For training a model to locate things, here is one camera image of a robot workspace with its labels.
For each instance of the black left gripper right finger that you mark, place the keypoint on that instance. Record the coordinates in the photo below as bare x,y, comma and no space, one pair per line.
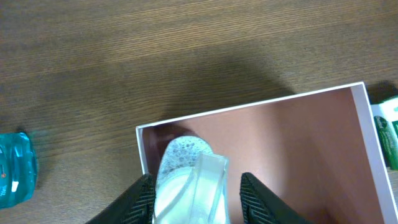
260,205

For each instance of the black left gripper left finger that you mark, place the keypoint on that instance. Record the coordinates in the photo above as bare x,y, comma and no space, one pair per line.
133,206

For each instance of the clear foam soap pump bottle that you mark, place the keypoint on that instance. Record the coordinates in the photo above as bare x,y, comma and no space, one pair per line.
191,185

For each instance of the teal mouthwash bottle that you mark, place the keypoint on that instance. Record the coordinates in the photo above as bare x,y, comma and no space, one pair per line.
18,169

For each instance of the green soap bar pack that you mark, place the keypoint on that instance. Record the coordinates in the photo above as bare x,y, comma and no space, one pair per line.
385,118

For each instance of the white open cardboard box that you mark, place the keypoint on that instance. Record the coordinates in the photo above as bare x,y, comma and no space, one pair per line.
318,151

